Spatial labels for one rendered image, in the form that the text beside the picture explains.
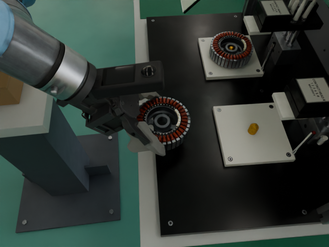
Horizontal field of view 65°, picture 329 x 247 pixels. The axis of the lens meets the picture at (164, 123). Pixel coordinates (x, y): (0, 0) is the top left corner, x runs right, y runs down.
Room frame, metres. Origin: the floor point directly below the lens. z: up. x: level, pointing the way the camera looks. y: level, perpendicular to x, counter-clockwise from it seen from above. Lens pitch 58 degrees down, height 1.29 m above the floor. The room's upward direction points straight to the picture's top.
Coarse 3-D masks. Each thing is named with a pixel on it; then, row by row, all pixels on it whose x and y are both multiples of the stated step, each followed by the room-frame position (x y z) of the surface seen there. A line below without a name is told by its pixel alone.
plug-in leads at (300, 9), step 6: (294, 0) 0.57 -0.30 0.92; (306, 0) 0.56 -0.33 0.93; (312, 0) 0.58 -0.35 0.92; (288, 6) 0.57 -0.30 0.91; (294, 6) 0.54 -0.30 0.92; (300, 6) 0.53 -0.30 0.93; (306, 6) 0.57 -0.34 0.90; (312, 6) 0.53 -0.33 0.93; (318, 6) 0.56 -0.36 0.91; (300, 12) 0.52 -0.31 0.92; (306, 12) 0.53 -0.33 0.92; (294, 18) 0.52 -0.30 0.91; (306, 18) 0.53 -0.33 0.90
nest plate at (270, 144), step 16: (224, 112) 0.34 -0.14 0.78; (240, 112) 0.34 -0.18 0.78; (256, 112) 0.34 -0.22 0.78; (272, 112) 0.34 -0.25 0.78; (224, 128) 0.30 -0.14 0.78; (240, 128) 0.30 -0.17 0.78; (272, 128) 0.30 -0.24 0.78; (224, 144) 0.26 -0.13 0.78; (240, 144) 0.26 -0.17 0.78; (256, 144) 0.26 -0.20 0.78; (272, 144) 0.26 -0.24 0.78; (288, 144) 0.26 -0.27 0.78; (224, 160) 0.22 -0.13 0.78; (240, 160) 0.22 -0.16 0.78; (256, 160) 0.22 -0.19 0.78; (272, 160) 0.22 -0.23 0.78; (288, 160) 0.22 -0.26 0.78
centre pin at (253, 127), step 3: (252, 123) 0.30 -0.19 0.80; (255, 123) 0.30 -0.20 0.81; (249, 126) 0.30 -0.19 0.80; (252, 126) 0.29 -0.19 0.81; (255, 126) 0.29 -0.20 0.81; (258, 126) 0.29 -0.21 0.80; (249, 129) 0.29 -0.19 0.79; (252, 129) 0.29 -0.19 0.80; (255, 129) 0.29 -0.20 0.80; (249, 132) 0.29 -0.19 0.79; (252, 132) 0.28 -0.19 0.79; (255, 132) 0.28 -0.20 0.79
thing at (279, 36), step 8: (280, 32) 0.57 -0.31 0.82; (288, 32) 0.57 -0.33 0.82; (272, 40) 0.57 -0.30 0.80; (280, 40) 0.54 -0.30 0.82; (296, 40) 0.54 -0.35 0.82; (280, 48) 0.52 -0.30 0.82; (288, 48) 0.51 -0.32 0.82; (296, 48) 0.51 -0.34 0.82; (272, 56) 0.54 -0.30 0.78; (280, 56) 0.51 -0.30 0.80; (288, 56) 0.51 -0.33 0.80; (296, 56) 0.51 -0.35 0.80; (280, 64) 0.51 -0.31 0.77; (288, 64) 0.51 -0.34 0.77
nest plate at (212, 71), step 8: (200, 40) 0.59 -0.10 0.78; (208, 40) 0.59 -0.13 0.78; (200, 48) 0.56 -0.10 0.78; (208, 48) 0.56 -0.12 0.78; (208, 56) 0.53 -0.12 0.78; (256, 56) 0.53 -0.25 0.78; (208, 64) 0.50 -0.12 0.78; (216, 64) 0.50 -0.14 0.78; (248, 64) 0.50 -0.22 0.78; (256, 64) 0.50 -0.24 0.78; (208, 72) 0.47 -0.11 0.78; (216, 72) 0.47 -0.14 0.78; (224, 72) 0.47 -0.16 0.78; (232, 72) 0.47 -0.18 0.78; (240, 72) 0.47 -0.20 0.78; (248, 72) 0.47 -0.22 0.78; (256, 72) 0.47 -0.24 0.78
